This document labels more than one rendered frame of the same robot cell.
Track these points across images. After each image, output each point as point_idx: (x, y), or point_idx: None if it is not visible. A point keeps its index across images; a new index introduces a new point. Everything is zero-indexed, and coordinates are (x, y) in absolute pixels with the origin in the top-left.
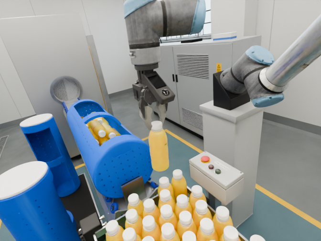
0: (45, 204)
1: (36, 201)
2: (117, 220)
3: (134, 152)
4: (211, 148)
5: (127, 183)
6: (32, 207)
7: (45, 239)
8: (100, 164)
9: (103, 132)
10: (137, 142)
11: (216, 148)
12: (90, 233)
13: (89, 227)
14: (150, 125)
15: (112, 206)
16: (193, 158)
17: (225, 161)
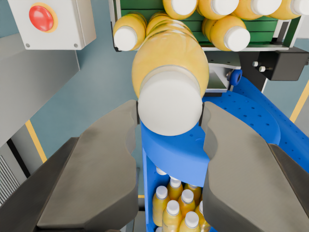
0: (283, 149)
1: (297, 158)
2: (251, 47)
3: (186, 132)
4: (14, 109)
5: (213, 90)
6: (301, 152)
7: (276, 118)
8: (271, 137)
9: (189, 219)
10: (175, 146)
11: (4, 103)
12: (294, 50)
13: (296, 57)
14: (212, 105)
15: (238, 80)
16: (67, 46)
17: (8, 77)
